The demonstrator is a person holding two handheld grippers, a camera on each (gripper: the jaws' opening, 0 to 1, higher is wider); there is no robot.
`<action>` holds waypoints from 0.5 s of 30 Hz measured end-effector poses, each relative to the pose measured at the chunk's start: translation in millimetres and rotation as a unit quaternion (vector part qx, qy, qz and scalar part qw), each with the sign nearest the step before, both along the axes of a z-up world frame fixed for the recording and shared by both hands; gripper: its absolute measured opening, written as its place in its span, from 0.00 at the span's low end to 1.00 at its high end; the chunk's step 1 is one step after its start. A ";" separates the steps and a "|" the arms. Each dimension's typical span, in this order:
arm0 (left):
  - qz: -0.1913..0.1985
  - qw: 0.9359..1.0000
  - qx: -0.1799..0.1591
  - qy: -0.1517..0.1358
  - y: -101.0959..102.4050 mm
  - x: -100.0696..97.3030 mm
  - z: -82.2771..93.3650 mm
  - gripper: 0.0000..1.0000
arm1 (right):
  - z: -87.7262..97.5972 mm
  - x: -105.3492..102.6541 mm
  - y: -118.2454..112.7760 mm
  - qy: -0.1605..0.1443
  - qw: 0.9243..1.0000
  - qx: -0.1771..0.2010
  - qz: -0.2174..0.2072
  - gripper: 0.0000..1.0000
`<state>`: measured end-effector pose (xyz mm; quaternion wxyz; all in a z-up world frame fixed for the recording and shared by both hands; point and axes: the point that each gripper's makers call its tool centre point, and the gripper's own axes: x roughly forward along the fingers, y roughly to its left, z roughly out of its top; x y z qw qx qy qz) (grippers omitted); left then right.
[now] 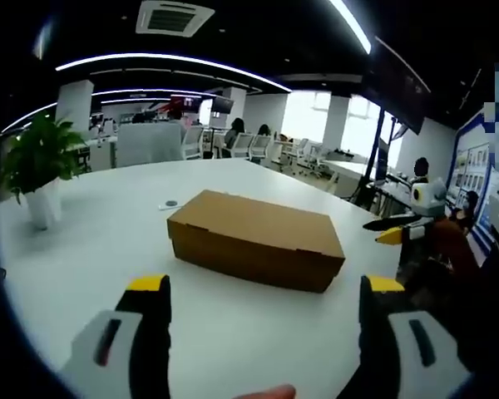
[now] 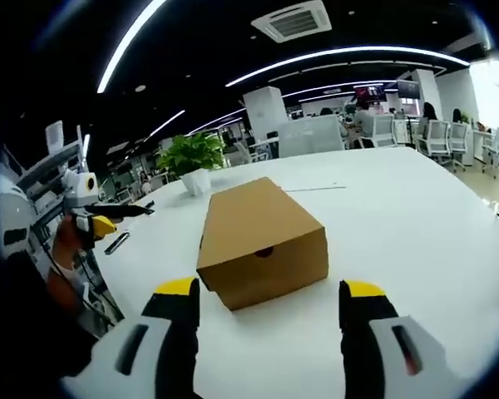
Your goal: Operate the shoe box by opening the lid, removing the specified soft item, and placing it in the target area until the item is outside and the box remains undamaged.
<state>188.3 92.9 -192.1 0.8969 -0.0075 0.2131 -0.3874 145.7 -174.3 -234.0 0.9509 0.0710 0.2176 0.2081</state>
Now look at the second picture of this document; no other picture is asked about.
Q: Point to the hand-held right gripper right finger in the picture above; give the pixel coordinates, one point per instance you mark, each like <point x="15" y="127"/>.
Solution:
<point x="382" y="357"/>

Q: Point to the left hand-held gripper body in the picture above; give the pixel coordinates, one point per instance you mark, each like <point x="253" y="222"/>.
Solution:
<point x="78" y="189"/>

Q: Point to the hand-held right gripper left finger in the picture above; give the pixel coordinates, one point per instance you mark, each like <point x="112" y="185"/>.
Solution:
<point x="149" y="357"/>

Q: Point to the brown cardboard shoe box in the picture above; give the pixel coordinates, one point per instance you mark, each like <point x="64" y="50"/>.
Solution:
<point x="249" y="224"/>

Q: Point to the person's left hand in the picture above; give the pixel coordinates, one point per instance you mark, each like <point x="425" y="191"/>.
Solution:
<point x="66" y="241"/>

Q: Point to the dark slim object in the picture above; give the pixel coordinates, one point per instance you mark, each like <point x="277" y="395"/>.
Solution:
<point x="116" y="243"/>

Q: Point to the large white rounded machine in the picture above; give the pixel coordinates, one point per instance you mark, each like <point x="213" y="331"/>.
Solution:
<point x="14" y="208"/>

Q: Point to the green potted plant white pot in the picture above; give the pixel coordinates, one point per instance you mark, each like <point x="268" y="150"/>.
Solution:
<point x="193" y="156"/>

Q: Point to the person's dark clothing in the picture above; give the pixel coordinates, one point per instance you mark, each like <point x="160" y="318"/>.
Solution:
<point x="33" y="324"/>

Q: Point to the long curved ceiling light strip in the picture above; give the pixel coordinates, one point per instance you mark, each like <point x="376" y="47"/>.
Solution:
<point x="126" y="45"/>
<point x="349" y="56"/>

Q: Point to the white square pillar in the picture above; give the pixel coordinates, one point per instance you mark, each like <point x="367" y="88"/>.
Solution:
<point x="266" y="110"/>

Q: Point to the frosted desk partition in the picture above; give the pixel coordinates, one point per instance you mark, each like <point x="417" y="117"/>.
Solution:
<point x="312" y="135"/>

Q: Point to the white mesh office chair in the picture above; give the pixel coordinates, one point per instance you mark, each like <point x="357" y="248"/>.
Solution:
<point x="437" y="139"/>
<point x="460" y="143"/>
<point x="383" y="129"/>
<point x="402" y="131"/>

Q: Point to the ceiling air conditioner vent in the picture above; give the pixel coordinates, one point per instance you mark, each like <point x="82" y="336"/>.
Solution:
<point x="292" y="20"/>

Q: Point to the hanging display screen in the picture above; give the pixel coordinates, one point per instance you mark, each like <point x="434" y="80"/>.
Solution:
<point x="408" y="88"/>
<point x="370" y="92"/>

